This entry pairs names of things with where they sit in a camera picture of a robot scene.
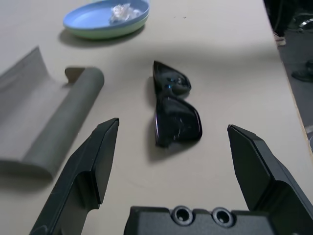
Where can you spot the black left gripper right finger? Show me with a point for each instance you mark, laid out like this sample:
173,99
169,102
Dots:
256,171

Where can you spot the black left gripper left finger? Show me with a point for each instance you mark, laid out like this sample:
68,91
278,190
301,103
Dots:
83,171

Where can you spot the grey glasses case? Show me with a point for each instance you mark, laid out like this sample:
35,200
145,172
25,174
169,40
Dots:
36,110

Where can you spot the black sunglasses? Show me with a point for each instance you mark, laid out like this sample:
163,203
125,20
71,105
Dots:
176,117

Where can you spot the blue plate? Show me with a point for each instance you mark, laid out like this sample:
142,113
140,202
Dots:
90,17

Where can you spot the white tissue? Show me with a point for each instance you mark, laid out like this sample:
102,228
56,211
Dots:
121,12

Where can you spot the green plate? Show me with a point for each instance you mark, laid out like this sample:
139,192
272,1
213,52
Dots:
110,34

